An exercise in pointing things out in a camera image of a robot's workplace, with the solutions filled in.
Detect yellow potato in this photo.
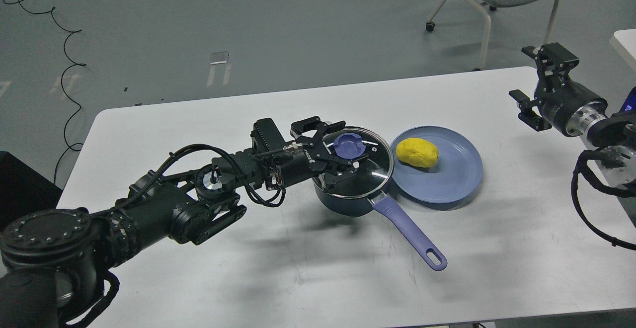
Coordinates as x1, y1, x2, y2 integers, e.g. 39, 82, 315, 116
395, 137, 439, 168

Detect black floor cable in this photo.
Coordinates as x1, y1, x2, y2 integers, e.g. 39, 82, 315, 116
0, 0, 104, 184

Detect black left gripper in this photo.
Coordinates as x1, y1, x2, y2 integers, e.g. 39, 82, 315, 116
276, 116, 369, 192

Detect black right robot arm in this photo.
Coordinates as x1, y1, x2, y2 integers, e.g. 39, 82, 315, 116
509, 43, 635, 250

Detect black box at left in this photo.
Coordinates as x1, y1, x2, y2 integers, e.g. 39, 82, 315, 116
0, 151, 62, 230

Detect white side table corner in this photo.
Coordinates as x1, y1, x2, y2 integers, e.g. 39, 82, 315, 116
610, 29, 636, 72

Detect dark blue saucepan purple handle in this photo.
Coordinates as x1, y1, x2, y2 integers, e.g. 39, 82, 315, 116
312, 175, 448, 272

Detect blue plate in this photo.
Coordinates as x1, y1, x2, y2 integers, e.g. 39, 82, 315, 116
391, 126, 483, 205

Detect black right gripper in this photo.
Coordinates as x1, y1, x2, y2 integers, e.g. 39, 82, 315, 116
509, 43, 607, 137

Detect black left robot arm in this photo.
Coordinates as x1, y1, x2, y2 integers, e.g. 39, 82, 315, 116
1, 116, 369, 328

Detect glass pot lid purple knob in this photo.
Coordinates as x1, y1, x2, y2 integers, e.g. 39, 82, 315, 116
313, 127, 395, 200

